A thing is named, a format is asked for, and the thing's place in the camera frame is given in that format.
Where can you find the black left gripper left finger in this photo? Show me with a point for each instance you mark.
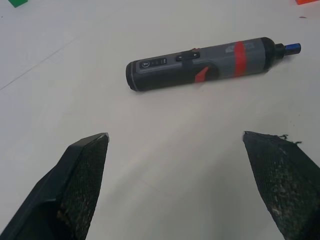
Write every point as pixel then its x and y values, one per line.
pixel 75 190

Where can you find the orange toy block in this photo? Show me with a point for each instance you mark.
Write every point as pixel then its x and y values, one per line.
pixel 307 1

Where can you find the green toy block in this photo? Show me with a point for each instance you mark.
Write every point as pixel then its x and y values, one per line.
pixel 17 2

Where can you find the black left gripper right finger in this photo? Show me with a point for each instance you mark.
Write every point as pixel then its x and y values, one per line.
pixel 287 185

